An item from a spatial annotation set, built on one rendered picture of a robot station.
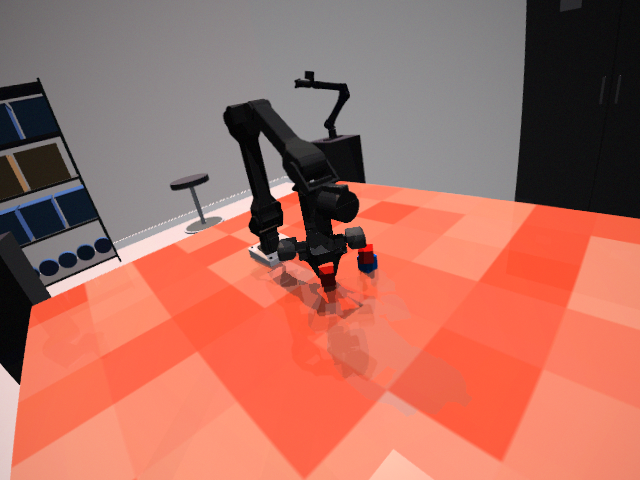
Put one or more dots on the blue cube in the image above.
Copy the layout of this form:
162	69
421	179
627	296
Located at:
368	268

